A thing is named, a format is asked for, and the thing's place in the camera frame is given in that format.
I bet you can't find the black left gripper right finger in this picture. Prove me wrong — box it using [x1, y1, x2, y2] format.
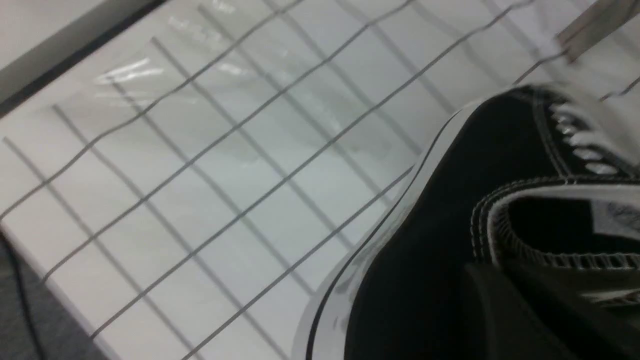
[502, 260, 640, 360]

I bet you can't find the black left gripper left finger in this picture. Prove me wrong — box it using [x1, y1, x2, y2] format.
[461, 264, 578, 360]

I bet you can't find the black canvas sneaker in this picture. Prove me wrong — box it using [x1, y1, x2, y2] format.
[291, 83, 639, 360]

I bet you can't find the steel shoe rack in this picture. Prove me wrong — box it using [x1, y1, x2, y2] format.
[555, 0, 640, 64]

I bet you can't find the white grid tablecloth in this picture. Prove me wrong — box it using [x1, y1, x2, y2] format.
[1, 0, 639, 360]

